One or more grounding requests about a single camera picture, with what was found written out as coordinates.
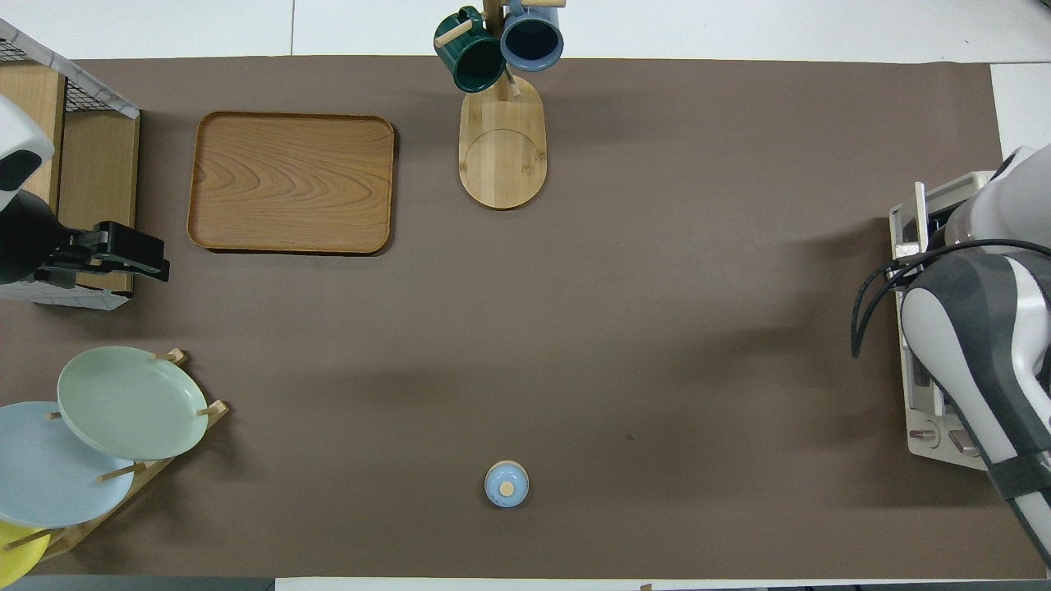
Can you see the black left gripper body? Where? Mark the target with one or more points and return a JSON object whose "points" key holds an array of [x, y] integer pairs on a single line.
{"points": [[33, 242]]}

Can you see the toaster oven glass door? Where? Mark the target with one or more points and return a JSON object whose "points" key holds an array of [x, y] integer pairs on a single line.
{"points": [[899, 246]]}

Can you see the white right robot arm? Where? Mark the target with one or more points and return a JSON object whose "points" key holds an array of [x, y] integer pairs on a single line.
{"points": [[985, 328]]}

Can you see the white toaster oven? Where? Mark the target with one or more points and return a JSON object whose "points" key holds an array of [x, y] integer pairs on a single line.
{"points": [[961, 190]]}

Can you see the wooden shelf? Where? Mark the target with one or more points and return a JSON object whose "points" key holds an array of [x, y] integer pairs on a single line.
{"points": [[98, 180]]}

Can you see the pale green plate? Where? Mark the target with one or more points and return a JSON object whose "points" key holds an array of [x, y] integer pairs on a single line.
{"points": [[131, 406]]}

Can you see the wooden serving tray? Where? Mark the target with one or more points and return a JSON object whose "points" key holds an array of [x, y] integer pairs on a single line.
{"points": [[291, 180]]}

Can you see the wooden plate rack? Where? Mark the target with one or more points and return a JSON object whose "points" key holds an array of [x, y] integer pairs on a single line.
{"points": [[218, 410]]}

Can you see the light blue racked plate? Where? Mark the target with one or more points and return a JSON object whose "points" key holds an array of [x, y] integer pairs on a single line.
{"points": [[41, 468]]}

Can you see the yellow plate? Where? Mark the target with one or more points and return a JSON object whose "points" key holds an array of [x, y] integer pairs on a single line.
{"points": [[20, 558]]}

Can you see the wooden mug tree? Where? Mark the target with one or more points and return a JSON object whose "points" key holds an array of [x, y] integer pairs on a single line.
{"points": [[502, 156]]}

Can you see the dark green mug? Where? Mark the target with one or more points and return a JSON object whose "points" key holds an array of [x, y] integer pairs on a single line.
{"points": [[472, 57]]}

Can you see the blue mug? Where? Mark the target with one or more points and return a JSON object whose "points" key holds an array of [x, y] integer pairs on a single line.
{"points": [[532, 41]]}

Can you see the brown table mat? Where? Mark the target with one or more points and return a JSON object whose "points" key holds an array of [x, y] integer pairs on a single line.
{"points": [[575, 328]]}

